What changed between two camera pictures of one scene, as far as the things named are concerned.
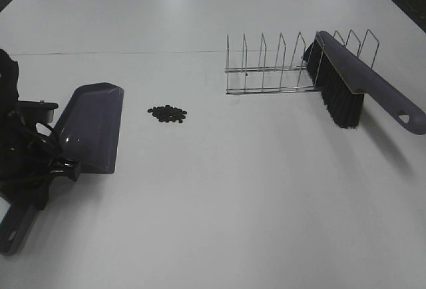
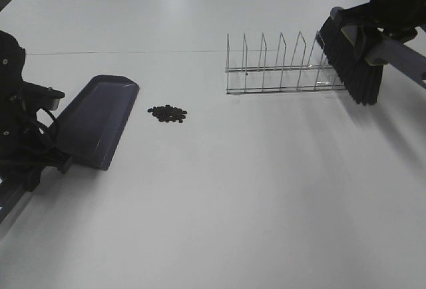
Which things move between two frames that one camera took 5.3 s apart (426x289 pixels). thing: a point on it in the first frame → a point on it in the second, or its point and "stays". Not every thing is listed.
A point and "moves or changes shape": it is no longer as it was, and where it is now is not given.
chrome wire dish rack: [269, 78] stays
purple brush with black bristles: [343, 80] → [358, 60]
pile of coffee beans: [167, 114] stays
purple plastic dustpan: [88, 129] moves or changes shape
